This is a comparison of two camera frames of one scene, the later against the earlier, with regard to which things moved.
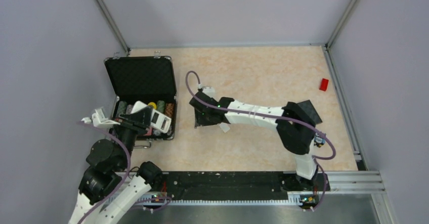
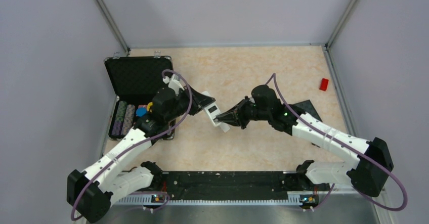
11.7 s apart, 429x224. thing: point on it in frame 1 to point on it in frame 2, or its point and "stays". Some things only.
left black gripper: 143,115 to 199,101
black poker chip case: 150,79 stays
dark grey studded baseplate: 308,108 stays
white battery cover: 224,127 stays
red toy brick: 324,84 stays
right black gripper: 201,122 to 236,116
